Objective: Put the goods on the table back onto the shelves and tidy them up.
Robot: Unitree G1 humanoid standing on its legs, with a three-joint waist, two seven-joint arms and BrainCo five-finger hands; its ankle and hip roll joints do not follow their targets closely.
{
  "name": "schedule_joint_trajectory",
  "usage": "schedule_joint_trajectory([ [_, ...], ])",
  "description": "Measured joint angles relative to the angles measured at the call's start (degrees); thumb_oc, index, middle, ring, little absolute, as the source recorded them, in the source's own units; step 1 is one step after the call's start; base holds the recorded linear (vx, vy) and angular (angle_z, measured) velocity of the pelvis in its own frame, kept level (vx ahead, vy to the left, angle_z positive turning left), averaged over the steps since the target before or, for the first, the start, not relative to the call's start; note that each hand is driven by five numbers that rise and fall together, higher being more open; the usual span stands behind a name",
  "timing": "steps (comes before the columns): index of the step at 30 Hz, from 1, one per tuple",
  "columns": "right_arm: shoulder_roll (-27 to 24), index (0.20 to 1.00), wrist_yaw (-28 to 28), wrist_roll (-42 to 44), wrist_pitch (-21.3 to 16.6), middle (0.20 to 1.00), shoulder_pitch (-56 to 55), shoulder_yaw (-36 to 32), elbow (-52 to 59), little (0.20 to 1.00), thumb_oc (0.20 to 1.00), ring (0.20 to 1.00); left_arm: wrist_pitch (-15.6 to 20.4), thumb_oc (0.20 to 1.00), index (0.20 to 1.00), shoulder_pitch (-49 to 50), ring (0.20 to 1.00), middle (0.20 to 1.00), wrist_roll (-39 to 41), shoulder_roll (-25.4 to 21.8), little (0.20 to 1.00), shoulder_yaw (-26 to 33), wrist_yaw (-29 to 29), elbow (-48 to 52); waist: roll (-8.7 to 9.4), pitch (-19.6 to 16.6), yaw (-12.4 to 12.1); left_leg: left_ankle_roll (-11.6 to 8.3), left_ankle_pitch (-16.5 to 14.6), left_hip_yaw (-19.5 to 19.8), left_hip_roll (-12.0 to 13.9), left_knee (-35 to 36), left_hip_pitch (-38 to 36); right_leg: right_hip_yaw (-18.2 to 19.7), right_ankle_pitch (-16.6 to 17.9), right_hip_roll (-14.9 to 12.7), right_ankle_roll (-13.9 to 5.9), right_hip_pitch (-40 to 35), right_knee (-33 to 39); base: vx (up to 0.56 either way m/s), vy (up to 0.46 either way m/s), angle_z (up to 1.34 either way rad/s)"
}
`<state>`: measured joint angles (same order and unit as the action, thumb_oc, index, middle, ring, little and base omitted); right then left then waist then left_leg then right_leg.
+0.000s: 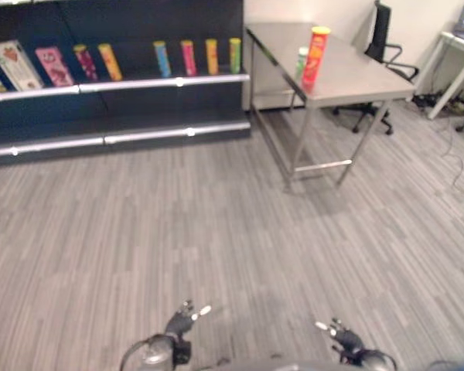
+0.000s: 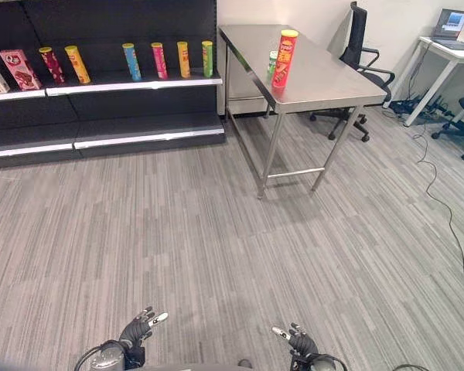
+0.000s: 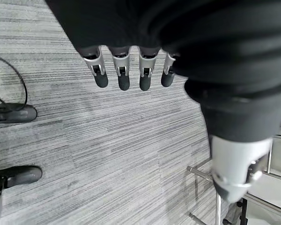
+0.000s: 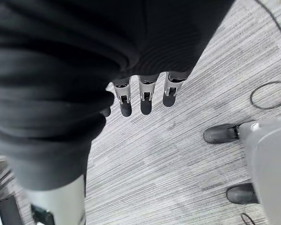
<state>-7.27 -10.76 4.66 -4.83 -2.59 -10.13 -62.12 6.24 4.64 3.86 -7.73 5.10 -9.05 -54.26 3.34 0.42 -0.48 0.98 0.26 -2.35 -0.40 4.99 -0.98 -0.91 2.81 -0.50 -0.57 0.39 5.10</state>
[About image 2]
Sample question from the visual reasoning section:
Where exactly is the white desk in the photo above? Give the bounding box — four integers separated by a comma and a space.
383, 36, 464, 128

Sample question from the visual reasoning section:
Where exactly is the black store shelf unit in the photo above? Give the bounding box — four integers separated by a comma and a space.
0, 0, 227, 170

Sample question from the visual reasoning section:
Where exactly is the blue chips can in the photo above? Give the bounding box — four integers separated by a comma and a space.
121, 43, 143, 83

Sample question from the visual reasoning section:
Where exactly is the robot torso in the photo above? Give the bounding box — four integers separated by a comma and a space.
138, 359, 295, 371

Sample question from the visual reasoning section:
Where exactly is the black high-back office chair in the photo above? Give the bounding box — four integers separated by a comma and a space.
309, 1, 397, 142

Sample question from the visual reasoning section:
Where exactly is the yellow chips can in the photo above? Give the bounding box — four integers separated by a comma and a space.
176, 41, 192, 79

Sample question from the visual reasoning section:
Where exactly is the red chips can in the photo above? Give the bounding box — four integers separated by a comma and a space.
271, 29, 299, 90

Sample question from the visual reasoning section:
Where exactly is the pink biscuit box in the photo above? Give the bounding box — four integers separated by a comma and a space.
0, 49, 43, 92

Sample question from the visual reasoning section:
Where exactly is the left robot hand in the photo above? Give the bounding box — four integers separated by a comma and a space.
118, 306, 169, 350

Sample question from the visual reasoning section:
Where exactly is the tall green chips can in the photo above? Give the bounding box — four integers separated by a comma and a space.
201, 40, 214, 78

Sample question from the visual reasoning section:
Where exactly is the black floor cable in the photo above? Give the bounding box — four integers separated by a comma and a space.
411, 133, 464, 329

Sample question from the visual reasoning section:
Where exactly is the maroon chips can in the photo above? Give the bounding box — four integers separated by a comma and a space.
38, 46, 67, 85

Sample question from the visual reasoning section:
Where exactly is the pink chips can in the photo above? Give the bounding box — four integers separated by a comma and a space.
151, 42, 169, 80

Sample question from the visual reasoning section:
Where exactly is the small green chips can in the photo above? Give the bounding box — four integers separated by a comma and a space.
267, 50, 280, 80

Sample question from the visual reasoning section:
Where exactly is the orange-yellow chips can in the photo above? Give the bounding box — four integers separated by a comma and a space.
64, 45, 92, 85

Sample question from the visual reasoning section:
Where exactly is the stainless steel table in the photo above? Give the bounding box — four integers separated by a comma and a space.
217, 24, 388, 200

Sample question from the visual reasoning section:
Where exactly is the open laptop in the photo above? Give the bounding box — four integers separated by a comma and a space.
429, 8, 464, 52

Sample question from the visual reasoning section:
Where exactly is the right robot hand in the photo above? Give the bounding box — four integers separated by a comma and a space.
271, 322, 320, 360

